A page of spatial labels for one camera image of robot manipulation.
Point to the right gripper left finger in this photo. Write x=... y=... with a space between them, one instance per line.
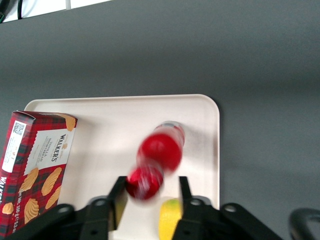
x=115 y=200

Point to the red coke bottle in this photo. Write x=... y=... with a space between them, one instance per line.
x=157 y=160

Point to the cream plastic tray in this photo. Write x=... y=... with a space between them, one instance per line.
x=112 y=140

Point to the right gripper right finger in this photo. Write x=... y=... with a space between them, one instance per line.
x=185 y=195

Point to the red tartan shortbread box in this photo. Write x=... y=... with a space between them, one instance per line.
x=37 y=162

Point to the yellow lemon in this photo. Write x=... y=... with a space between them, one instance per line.
x=170 y=220

